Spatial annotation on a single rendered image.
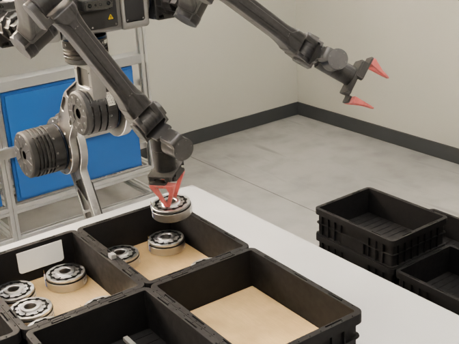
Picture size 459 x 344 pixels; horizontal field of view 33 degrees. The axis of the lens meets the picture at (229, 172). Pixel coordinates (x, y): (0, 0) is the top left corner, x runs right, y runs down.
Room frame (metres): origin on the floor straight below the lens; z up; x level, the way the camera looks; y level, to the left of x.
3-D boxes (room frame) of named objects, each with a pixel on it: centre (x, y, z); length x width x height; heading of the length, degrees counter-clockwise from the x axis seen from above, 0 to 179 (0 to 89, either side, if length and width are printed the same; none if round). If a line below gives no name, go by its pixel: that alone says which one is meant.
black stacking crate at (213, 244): (1.81, 0.19, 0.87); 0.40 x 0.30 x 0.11; 34
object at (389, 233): (2.61, -0.55, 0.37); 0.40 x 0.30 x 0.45; 35
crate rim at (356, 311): (1.48, -0.03, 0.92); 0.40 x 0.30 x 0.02; 34
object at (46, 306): (1.61, 0.49, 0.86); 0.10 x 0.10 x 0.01
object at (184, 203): (1.84, 0.16, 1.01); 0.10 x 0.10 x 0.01
